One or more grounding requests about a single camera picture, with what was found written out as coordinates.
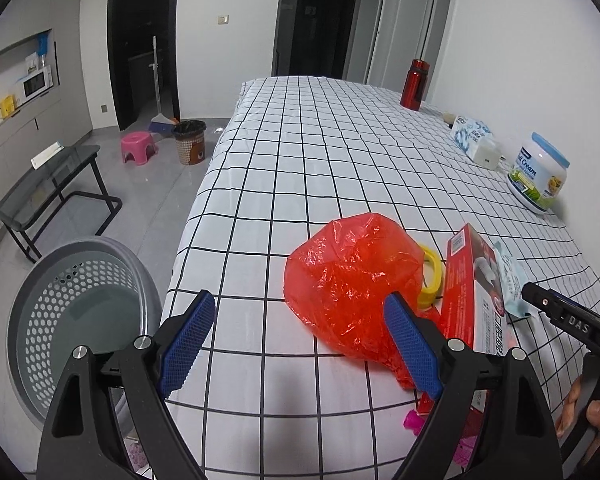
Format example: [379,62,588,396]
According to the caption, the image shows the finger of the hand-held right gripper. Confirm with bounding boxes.
[522,281,600,361]
[547,290,600,320]

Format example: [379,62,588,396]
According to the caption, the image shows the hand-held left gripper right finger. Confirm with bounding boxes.
[383,291,565,480]

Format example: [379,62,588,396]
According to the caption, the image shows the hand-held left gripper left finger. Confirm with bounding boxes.
[36,289,217,480]

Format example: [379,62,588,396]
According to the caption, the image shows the pale blue wipes packet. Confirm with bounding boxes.
[492,240,540,318]

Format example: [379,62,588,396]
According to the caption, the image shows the yellow tape dispenser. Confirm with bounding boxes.
[416,244,447,310]

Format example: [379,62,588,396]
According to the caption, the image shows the magenta plastic toy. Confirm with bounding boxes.
[402,396,433,436]

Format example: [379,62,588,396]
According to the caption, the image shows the red cardboard box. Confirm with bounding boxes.
[439,223,513,411]

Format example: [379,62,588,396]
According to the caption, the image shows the red plastic bag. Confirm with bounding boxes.
[285,212,443,392]

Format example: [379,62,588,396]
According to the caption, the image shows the grey perforated laundry basket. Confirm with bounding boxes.
[6,237,165,441]

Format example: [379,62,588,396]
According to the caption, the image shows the person's right hand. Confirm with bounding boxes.
[554,375,600,441]

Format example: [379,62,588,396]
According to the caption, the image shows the white jar with blue lid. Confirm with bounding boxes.
[507,131,570,216]

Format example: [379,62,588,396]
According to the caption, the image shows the small white box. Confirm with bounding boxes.
[472,137,503,168]

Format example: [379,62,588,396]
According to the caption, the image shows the blue patterned tissue pack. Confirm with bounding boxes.
[450,114,495,156]

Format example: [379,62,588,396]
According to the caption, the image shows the brown wastebasket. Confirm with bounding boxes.
[172,120,207,166]

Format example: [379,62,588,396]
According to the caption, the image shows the bed with checked sheet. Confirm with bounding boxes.
[160,76,600,480]

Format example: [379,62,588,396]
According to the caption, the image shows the pink plastic stool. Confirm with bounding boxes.
[120,131,159,164]

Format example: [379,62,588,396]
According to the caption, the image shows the dark glass side table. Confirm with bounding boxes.
[0,145,123,263]

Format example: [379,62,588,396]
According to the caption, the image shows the flat white box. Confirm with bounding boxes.
[30,141,66,170]

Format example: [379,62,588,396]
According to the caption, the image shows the red thermos bottle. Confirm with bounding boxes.
[400,58,431,111]

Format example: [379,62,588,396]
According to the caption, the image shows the white microwave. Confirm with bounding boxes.
[19,69,55,106]

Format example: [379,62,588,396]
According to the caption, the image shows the white door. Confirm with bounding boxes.
[420,0,455,71]

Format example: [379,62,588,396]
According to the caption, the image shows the dark door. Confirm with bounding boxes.
[272,0,361,81]

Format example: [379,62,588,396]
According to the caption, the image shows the grey wall cabinet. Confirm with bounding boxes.
[0,80,95,196]

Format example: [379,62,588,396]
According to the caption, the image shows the broom with metal handle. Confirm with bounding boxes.
[149,36,181,136]

